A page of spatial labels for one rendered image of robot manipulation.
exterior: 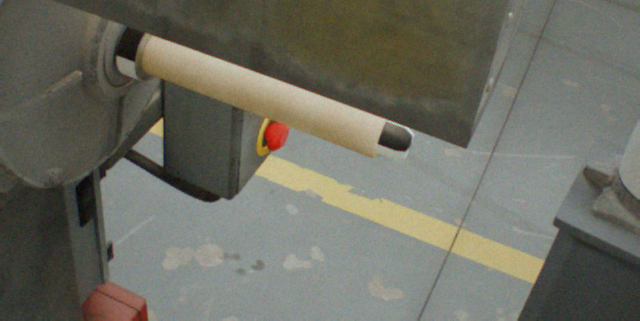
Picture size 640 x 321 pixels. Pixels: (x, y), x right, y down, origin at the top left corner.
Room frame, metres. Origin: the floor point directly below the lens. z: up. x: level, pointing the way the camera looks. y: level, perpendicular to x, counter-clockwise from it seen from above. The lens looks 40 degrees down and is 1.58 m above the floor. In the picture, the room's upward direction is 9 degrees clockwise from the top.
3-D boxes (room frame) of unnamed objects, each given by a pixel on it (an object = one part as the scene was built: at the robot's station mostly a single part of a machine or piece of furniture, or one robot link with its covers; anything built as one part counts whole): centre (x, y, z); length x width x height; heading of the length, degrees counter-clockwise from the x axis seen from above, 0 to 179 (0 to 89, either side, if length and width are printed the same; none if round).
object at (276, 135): (0.73, 0.06, 0.97); 0.04 x 0.04 x 0.04; 72
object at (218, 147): (0.75, 0.18, 0.99); 0.24 x 0.21 x 0.26; 72
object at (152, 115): (0.69, 0.20, 1.02); 0.19 x 0.04 x 0.04; 162
